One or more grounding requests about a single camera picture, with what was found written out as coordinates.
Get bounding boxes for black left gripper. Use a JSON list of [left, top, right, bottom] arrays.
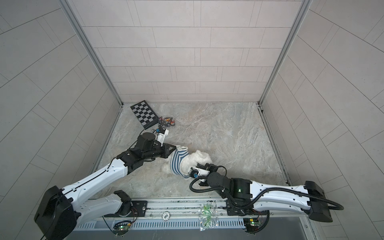
[[141, 142, 177, 161]]

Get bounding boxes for blue white striped knit sweater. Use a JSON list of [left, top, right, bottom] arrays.
[[169, 146, 190, 179]]

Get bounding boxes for white fluffy teddy bear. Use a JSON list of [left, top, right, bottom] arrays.
[[161, 150, 213, 175]]

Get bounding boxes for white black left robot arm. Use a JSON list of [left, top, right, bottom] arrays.
[[34, 133, 176, 240]]

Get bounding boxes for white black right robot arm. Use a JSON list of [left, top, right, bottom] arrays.
[[202, 164, 344, 223]]

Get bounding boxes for bag of colourful small parts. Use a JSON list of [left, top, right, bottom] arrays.
[[159, 117, 176, 128]]

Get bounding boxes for black white chessboard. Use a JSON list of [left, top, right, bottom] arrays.
[[130, 100, 159, 130]]

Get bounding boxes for clear bag of green parts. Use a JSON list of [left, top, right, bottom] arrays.
[[198, 203, 219, 231]]

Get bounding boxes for right circuit board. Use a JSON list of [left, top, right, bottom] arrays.
[[243, 219, 261, 234]]

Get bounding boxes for left green circuit board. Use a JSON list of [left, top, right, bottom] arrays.
[[113, 220, 132, 236]]

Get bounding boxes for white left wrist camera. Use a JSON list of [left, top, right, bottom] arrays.
[[157, 127, 169, 146]]

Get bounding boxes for aluminium front mounting rail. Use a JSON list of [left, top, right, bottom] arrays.
[[103, 197, 308, 229]]

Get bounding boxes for round silver rail knob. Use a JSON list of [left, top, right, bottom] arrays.
[[162, 211, 171, 222]]

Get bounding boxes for left aluminium corner post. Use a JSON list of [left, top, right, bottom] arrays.
[[58, 0, 124, 107]]

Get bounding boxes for aluminium corner post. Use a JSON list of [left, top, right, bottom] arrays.
[[58, 0, 124, 107], [259, 0, 312, 108]]

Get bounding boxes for black corrugated cable conduit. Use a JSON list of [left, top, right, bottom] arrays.
[[188, 164, 345, 234]]

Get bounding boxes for right aluminium corner post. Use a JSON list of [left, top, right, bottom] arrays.
[[259, 0, 312, 108]]

